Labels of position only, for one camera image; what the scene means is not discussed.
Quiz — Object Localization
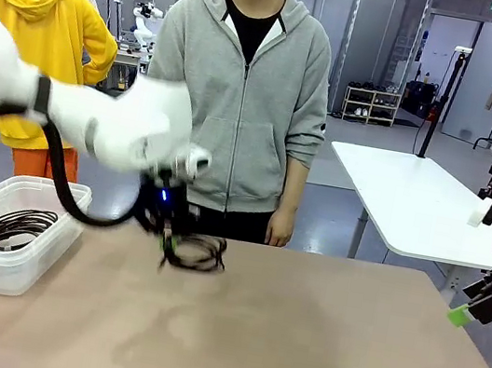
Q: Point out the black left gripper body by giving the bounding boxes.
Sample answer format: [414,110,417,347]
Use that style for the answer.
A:
[131,166,209,241]

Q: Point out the thick black braided cable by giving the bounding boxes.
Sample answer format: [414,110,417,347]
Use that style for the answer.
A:
[158,228,231,279]

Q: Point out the thin black USB cable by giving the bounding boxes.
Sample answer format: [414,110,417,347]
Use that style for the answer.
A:
[0,202,61,261]

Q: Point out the person's left forearm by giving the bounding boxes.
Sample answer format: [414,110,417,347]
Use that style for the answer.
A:
[274,155,312,218]

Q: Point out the person's left hand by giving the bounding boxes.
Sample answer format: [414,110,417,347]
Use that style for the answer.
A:
[264,206,297,250]

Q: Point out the large white table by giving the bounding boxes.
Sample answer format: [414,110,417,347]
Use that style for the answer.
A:
[310,140,492,302]

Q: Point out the person in grey hoodie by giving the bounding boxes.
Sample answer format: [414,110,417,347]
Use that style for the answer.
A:
[122,0,349,252]

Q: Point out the clear plastic storage box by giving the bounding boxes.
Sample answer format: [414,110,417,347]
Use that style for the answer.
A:
[0,170,95,308]

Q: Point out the black pole white top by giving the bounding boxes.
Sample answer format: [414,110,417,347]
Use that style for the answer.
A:
[415,42,473,164]

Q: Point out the wooden shoe rack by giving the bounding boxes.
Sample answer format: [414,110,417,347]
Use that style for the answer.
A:
[340,83,403,129]

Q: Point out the mannequin in yellow hoodie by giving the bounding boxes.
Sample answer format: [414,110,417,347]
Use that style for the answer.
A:
[0,0,127,188]

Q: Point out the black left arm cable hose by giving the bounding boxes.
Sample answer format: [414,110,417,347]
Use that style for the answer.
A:
[16,76,167,235]

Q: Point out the background black camera tripod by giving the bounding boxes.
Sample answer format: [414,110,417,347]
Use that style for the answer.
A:
[93,0,128,42]

